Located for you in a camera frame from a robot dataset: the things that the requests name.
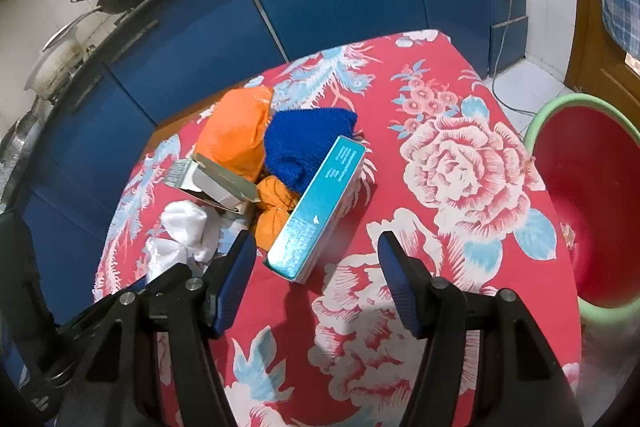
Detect blue knitted cloth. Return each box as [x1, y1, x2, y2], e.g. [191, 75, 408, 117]
[263, 107, 359, 196]

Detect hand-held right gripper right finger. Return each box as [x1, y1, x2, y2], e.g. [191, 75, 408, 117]
[377, 231, 584, 427]

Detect orange plastic bag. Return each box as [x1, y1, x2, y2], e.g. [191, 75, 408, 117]
[196, 85, 274, 184]
[254, 175, 297, 250]

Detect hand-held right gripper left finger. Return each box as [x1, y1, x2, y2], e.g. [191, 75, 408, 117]
[57, 230, 258, 427]

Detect open grey cardboard box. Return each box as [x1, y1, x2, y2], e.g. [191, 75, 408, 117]
[165, 152, 260, 214]

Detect red floral tablecloth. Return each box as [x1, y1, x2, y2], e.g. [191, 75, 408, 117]
[92, 29, 583, 427]

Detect white crumpled tissue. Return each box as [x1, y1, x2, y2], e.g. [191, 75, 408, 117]
[144, 200, 222, 282]

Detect wooden door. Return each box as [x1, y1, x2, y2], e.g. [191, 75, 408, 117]
[564, 0, 640, 108]

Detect white pot with lid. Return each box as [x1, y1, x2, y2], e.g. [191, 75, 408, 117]
[24, 8, 109, 95]

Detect teal cardboard box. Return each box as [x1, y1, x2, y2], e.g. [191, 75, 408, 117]
[263, 135, 367, 284]

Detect red basin with green rim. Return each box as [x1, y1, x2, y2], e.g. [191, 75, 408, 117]
[522, 92, 640, 324]

